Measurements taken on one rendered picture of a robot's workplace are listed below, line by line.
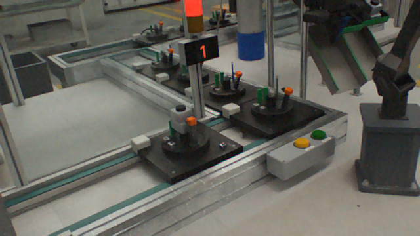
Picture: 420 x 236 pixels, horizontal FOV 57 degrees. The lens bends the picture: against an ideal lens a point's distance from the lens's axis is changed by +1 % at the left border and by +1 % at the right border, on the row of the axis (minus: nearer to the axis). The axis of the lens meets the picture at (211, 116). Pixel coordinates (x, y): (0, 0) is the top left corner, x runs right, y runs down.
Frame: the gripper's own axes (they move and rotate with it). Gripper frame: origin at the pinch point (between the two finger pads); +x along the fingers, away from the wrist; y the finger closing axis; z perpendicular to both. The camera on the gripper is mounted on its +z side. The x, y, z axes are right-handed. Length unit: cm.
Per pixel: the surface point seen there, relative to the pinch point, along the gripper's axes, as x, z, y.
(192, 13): -6.4, 29.7, 25.8
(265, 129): 28.5, 10.9, 15.7
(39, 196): 32, 28, 79
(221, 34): 33, 137, -61
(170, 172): 29, 10, 50
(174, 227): 38, 2, 55
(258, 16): 15, 93, -55
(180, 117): 18.3, 17.8, 40.5
